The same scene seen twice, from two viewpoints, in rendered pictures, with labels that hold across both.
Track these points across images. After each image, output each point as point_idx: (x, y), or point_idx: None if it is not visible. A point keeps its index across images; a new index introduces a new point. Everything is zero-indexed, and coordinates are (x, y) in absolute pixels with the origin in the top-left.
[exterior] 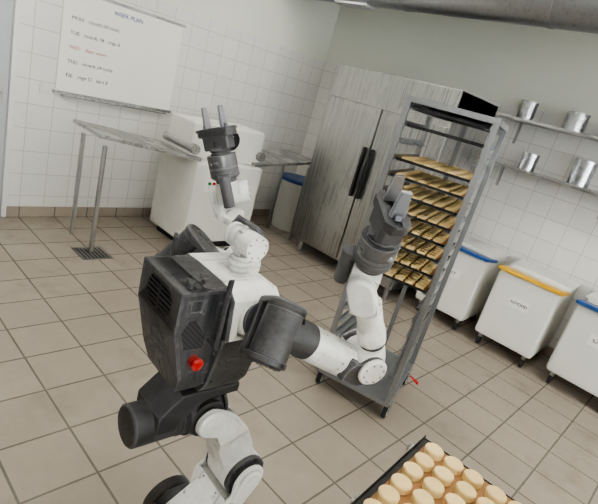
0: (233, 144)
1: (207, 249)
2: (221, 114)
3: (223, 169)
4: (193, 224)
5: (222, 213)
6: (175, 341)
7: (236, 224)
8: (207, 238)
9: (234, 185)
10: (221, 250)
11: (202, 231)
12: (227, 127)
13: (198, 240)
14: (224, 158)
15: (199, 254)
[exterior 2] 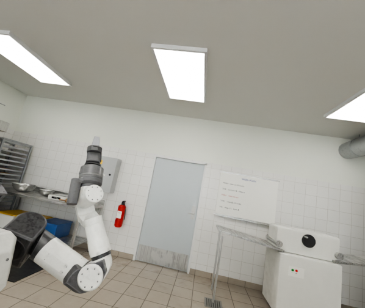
0: (95, 159)
1: (7, 227)
2: (93, 141)
3: (79, 175)
4: (39, 214)
5: (82, 215)
6: None
7: None
8: (37, 226)
9: (82, 187)
10: (58, 245)
11: (43, 221)
12: (88, 146)
13: (12, 220)
14: (82, 167)
15: None
